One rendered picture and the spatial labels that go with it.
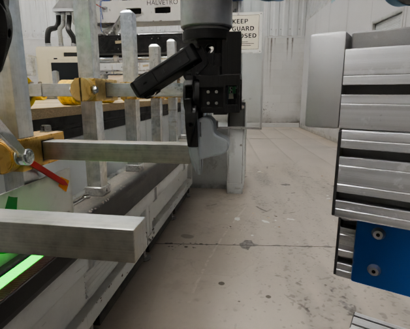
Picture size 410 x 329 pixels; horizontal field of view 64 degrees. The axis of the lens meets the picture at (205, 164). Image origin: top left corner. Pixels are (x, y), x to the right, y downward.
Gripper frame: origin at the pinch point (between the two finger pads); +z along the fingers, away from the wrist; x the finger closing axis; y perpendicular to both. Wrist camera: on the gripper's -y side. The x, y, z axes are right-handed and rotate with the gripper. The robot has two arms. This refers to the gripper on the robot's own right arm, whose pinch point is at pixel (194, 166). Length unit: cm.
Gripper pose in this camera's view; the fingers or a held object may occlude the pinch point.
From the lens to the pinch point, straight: 52.2
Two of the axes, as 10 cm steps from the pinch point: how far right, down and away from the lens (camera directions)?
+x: 1.5, -2.1, 9.7
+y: 9.9, 0.2, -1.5
